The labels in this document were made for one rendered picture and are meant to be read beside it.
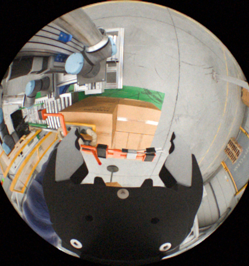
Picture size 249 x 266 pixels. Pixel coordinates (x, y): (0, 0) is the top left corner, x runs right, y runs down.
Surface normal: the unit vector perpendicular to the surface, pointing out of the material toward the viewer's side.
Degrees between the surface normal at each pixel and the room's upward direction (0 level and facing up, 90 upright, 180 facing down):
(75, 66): 7
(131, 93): 0
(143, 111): 0
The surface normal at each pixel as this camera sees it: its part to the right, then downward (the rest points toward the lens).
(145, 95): -0.03, 0.53
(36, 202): 0.51, -0.79
